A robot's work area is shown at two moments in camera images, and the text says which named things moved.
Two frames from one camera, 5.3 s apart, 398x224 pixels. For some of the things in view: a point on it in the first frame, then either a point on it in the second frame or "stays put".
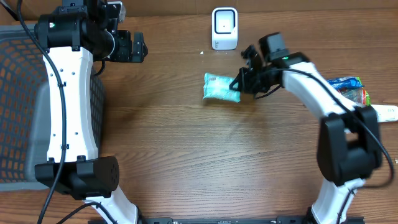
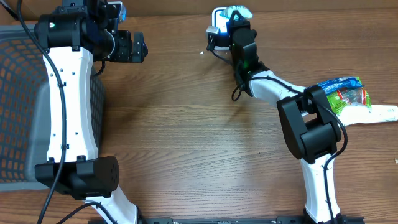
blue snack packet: (345, 82) stays put
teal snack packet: (217, 88) → (245, 12)
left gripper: (126, 54) stays put
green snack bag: (358, 94) stays put
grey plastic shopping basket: (24, 108) stays put
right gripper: (248, 86) → (231, 22)
